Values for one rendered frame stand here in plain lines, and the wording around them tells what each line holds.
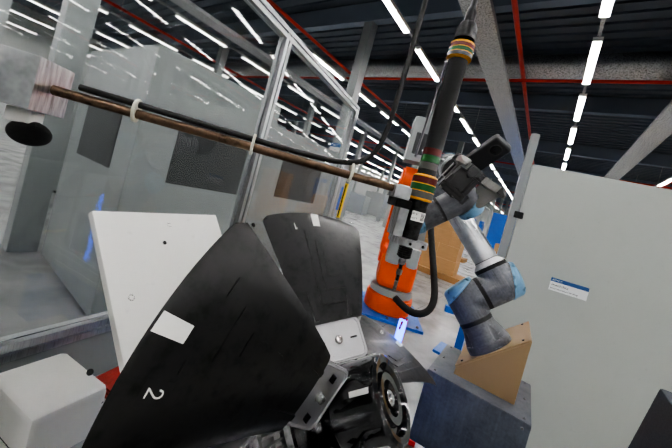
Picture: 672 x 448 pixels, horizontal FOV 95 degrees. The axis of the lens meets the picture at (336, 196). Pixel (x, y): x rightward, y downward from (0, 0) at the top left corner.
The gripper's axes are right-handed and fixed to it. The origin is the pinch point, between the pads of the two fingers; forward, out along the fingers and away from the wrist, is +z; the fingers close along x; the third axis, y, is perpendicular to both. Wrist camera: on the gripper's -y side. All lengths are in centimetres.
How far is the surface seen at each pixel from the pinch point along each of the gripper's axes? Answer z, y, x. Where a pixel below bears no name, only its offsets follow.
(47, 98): 25, 32, 58
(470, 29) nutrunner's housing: 0.9, -16.1, 20.5
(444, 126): 4.6, -1.3, 12.9
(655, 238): -135, -47, -138
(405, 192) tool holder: 8.4, 11.3, 10.7
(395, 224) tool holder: 9.7, 16.4, 8.3
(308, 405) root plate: 29.0, 38.0, 4.3
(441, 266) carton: -710, 175, -314
